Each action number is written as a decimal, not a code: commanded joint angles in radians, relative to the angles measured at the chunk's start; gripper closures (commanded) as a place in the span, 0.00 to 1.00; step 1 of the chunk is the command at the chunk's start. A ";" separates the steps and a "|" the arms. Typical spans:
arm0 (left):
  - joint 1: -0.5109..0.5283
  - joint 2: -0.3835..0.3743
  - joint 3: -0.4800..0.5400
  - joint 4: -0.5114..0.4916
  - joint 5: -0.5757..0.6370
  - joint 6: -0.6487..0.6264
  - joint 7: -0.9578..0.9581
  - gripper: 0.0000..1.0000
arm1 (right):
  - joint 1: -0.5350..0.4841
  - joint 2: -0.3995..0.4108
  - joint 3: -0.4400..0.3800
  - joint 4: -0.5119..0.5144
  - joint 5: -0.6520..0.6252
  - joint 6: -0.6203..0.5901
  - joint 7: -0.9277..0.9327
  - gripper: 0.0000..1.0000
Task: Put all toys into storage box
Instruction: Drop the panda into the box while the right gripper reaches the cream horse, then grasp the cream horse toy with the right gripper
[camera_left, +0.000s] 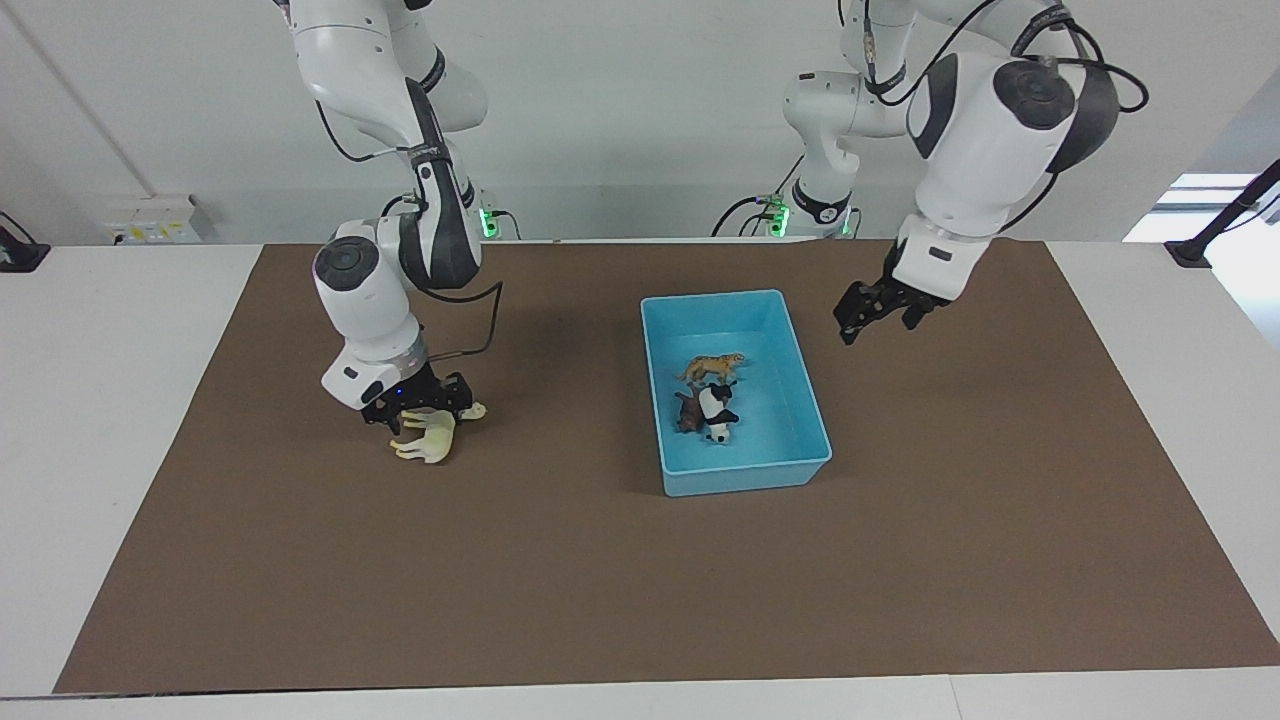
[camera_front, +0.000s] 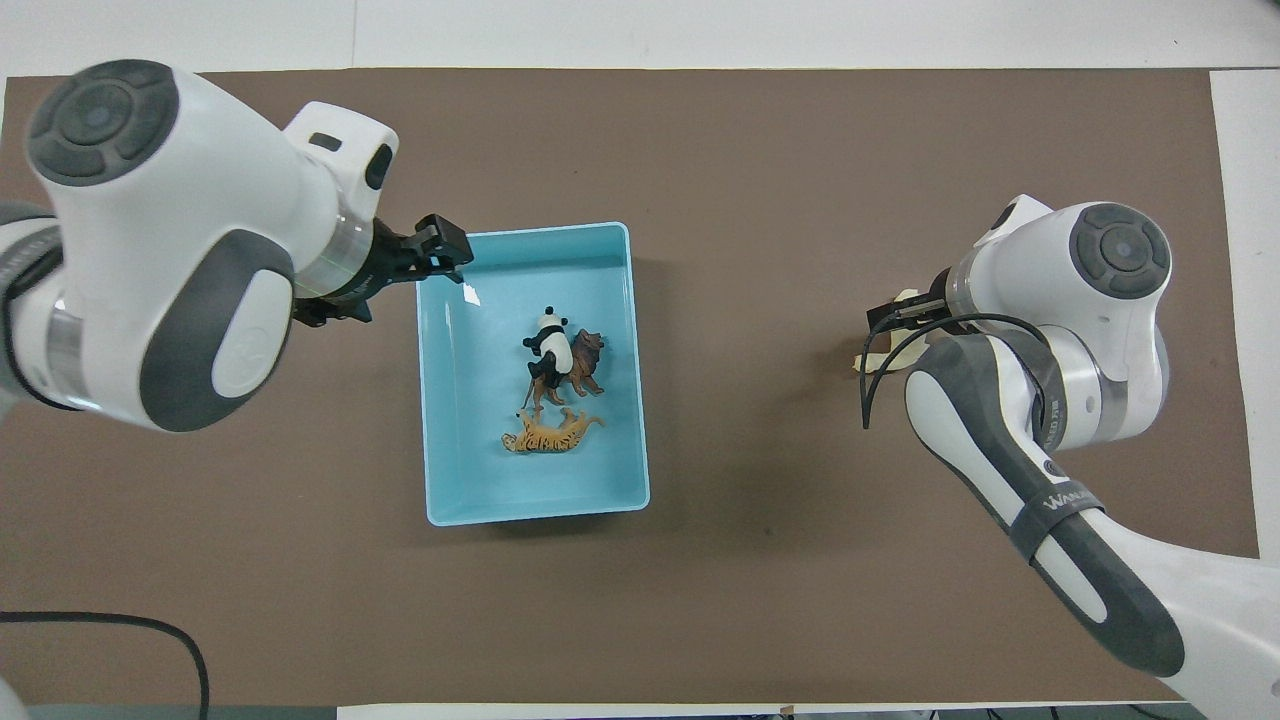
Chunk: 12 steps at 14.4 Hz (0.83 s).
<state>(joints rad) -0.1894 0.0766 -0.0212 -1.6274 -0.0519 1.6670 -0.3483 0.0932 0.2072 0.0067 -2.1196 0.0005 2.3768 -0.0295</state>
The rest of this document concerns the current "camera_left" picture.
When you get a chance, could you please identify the cream llama toy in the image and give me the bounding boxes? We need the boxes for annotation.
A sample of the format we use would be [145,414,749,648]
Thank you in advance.
[390,402,488,465]

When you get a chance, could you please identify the orange striped tiger toy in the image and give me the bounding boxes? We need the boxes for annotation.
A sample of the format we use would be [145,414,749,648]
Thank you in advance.
[679,351,748,388]

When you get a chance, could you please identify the black and white panda toy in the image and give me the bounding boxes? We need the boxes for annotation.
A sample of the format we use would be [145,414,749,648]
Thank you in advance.
[696,380,742,445]

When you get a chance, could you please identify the light blue plastic storage box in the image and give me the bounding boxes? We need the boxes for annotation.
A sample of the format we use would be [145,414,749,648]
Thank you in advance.
[640,289,833,498]

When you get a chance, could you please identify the brown table mat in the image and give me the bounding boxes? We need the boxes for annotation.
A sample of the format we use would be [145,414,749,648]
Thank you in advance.
[53,238,1280,694]

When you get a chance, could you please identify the black clamped pole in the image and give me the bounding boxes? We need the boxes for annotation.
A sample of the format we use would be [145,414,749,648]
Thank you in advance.
[1164,158,1280,269]

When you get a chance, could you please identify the black desk clamp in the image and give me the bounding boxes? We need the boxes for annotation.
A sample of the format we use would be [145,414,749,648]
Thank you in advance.
[0,211,52,273]

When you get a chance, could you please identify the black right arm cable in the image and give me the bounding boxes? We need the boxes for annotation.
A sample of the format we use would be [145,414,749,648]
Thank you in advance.
[314,98,505,362]

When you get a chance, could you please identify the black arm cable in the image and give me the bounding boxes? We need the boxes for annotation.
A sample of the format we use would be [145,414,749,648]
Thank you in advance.
[314,98,505,362]
[858,0,1150,233]

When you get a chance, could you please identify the black left base cables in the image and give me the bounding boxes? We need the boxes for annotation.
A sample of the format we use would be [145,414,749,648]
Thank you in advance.
[711,148,807,239]

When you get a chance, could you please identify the white wall socket box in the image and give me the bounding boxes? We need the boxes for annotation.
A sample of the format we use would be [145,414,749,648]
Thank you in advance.
[104,194,217,247]

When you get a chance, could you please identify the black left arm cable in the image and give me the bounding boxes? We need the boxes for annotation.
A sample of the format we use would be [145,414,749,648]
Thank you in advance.
[858,0,1150,233]

